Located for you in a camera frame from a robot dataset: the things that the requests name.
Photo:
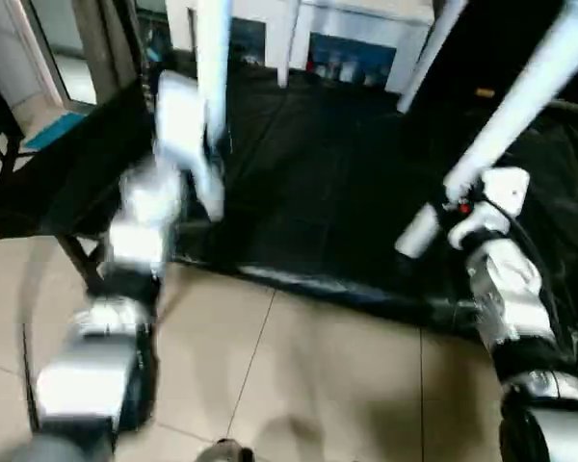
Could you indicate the white plastic table leg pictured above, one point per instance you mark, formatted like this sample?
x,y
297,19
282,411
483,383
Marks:
x,y
510,106
212,58
428,62
288,48

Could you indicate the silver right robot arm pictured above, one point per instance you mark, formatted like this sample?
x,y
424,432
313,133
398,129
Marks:
x,y
510,298

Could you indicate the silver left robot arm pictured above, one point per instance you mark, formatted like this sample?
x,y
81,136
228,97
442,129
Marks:
x,y
139,240

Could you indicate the black work mat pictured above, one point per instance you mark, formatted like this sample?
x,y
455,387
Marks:
x,y
318,168

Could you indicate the small gold label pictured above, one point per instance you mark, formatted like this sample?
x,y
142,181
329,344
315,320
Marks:
x,y
484,92

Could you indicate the red bottle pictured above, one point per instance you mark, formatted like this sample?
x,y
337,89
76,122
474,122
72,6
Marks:
x,y
310,65

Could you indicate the grey curtain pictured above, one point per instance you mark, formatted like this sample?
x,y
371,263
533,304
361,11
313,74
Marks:
x,y
111,48

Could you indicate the teal flat board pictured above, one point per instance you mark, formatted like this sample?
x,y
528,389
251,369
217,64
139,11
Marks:
x,y
53,132

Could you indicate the black cabinet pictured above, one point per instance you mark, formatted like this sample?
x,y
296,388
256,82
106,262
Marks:
x,y
510,48

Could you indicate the black metal stand bar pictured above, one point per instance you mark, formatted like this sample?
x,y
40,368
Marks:
x,y
79,260

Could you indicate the white glass-door cabinet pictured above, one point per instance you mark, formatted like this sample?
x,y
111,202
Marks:
x,y
366,19

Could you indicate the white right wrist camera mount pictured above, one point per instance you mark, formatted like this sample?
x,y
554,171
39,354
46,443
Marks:
x,y
506,187

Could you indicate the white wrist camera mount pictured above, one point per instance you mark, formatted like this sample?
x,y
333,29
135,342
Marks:
x,y
506,187
178,110

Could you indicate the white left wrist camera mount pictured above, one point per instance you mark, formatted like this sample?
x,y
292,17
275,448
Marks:
x,y
178,110

